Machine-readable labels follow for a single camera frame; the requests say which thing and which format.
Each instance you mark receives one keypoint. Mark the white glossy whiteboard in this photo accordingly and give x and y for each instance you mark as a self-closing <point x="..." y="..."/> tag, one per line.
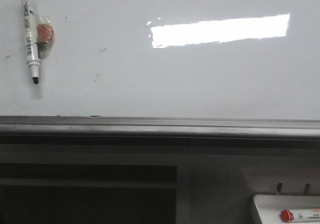
<point x="253" y="59"/>

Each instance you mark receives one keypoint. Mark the left metal tray hook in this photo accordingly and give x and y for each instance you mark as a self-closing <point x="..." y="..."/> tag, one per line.
<point x="279" y="188"/>

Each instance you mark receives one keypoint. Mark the white plastic marker tray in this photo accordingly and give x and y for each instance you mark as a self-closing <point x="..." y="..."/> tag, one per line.
<point x="266" y="208"/>

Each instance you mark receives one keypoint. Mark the red magnet under clear tape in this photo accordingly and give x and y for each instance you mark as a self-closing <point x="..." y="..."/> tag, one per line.
<point x="45" y="35"/>

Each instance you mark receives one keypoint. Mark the right metal tray hook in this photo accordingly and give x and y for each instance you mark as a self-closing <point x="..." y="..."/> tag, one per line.
<point x="306" y="189"/>

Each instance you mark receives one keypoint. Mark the white whiteboard marker black tip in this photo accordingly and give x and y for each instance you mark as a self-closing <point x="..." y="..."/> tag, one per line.
<point x="31" y="36"/>

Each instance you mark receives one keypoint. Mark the red capped white marker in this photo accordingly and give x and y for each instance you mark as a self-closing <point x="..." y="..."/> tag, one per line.
<point x="300" y="215"/>

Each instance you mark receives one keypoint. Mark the grey aluminium whiteboard tray rail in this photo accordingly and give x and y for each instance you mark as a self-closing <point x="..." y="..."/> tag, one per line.
<point x="159" y="127"/>

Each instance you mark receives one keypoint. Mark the metal tray hook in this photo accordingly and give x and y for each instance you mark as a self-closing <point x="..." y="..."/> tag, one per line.
<point x="306" y="189"/>
<point x="279" y="188"/>

